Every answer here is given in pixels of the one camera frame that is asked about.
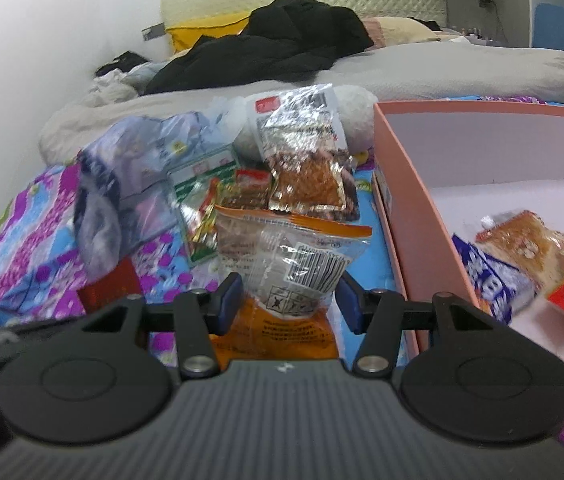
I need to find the pink cardboard box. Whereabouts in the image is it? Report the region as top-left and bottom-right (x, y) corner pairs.
(372, 100), (564, 411)

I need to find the beige pink pillow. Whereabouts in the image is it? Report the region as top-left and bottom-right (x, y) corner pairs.
(362, 16), (443, 47)

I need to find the small red candy packet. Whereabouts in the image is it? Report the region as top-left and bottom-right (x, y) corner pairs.
(232, 169), (273, 208)

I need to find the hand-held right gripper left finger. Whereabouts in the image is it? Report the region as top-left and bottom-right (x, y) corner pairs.
(79, 272), (244, 378)

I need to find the silver clear snack packet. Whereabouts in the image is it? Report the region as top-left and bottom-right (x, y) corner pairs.
(246, 85), (360, 222)

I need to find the blue white snack packet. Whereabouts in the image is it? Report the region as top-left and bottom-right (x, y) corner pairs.
(451, 234), (535, 322)

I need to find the grey duvet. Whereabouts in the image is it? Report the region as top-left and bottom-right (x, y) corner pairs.
(39, 42), (564, 161)

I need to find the yellow red candy packet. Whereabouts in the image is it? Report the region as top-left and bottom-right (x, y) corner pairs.
(188, 180), (228, 256)

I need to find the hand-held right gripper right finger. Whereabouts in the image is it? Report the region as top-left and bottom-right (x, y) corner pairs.
(334, 275), (495, 378)

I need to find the yellow pillow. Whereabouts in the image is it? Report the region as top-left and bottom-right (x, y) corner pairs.
(167, 12), (253, 53)

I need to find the orange clear snack packet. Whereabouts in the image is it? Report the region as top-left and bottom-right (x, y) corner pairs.
(212, 204), (374, 361)

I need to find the golden bread packet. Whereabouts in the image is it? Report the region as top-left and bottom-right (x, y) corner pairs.
(476, 209), (564, 301)

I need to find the white blue plastic bag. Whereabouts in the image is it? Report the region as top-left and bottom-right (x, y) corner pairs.
(73, 110), (243, 281)

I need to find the black jacket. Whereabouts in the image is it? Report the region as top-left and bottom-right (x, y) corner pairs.
(143, 0), (375, 96)

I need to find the blue padded board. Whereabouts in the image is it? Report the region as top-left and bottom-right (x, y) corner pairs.
(533, 2), (564, 56)

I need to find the pile of clothes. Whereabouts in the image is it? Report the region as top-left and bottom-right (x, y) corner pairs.
(87, 50), (173, 106)

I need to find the green white snack packet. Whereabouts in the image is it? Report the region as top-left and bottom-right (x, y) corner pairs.
(168, 154), (241, 267)

